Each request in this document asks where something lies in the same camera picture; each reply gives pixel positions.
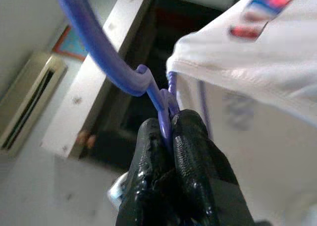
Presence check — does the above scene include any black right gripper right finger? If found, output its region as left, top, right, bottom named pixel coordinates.
left=171, top=110, right=253, bottom=226

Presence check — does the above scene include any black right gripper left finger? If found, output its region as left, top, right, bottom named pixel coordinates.
left=116, top=118, right=184, bottom=226

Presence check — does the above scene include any white printed T-shirt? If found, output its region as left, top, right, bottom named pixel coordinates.
left=165, top=0, right=317, bottom=226

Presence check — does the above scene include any purple plastic hanger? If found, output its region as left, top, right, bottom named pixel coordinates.
left=53, top=0, right=214, bottom=158

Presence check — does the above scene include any red framed picture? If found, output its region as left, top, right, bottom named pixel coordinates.
left=51, top=24, right=89, bottom=62

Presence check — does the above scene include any white wall air conditioner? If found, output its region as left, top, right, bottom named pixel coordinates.
left=0, top=51, right=69, bottom=158

